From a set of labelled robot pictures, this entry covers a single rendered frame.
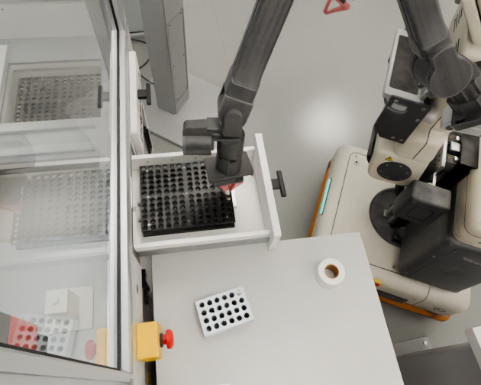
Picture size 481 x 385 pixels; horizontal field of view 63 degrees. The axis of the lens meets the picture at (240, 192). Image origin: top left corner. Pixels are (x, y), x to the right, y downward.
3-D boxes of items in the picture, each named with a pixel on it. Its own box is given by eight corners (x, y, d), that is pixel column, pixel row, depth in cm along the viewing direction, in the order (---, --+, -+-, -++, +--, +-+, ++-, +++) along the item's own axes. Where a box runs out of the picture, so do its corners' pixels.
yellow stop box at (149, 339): (163, 325, 88) (160, 319, 82) (166, 359, 85) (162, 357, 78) (140, 328, 87) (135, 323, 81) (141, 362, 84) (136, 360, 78)
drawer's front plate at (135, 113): (140, 76, 122) (134, 50, 112) (143, 156, 110) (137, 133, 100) (135, 77, 122) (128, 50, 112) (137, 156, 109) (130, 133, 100)
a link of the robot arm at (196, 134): (243, 111, 72) (240, 92, 79) (180, 111, 71) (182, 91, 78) (240, 166, 80) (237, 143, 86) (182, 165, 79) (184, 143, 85)
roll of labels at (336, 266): (344, 270, 105) (349, 266, 101) (334, 293, 102) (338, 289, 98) (321, 257, 106) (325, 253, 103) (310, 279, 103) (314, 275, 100)
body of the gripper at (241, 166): (203, 163, 90) (203, 142, 84) (245, 156, 92) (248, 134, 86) (209, 186, 87) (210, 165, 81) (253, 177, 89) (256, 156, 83)
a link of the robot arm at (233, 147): (246, 141, 77) (244, 120, 80) (211, 141, 77) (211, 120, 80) (243, 163, 83) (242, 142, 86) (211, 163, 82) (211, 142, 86)
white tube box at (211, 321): (241, 289, 101) (242, 286, 97) (252, 321, 97) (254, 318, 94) (195, 304, 98) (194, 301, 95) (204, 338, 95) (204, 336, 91)
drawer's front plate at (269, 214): (256, 154, 113) (261, 131, 103) (274, 250, 100) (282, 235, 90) (250, 154, 112) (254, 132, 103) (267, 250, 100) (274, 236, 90)
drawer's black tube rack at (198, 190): (225, 171, 107) (226, 159, 102) (234, 231, 100) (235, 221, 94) (143, 178, 104) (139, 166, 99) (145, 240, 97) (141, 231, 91)
